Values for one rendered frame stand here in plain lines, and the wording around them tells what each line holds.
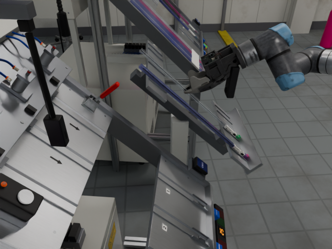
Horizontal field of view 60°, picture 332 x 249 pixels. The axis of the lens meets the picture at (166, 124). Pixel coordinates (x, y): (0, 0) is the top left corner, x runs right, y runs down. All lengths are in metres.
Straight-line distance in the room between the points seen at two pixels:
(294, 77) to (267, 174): 1.23
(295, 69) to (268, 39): 0.12
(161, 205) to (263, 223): 1.14
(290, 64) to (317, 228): 1.18
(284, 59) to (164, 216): 0.56
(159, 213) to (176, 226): 0.06
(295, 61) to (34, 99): 0.72
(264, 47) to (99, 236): 0.76
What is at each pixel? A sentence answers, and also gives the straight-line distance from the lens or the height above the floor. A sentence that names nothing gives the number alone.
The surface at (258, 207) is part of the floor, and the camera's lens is 1.87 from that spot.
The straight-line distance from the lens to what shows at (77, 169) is 0.63.
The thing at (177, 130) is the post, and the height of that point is 0.79.
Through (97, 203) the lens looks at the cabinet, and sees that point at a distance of 1.05.
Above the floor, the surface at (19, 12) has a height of 1.34.
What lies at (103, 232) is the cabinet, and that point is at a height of 0.62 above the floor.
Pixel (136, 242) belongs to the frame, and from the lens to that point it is 1.29.
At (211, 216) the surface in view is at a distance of 0.86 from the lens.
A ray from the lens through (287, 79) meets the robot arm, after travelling 0.93.
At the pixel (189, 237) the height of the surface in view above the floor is 0.77.
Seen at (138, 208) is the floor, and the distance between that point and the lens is 1.79.
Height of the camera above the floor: 1.42
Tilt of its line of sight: 37 degrees down
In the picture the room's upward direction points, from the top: straight up
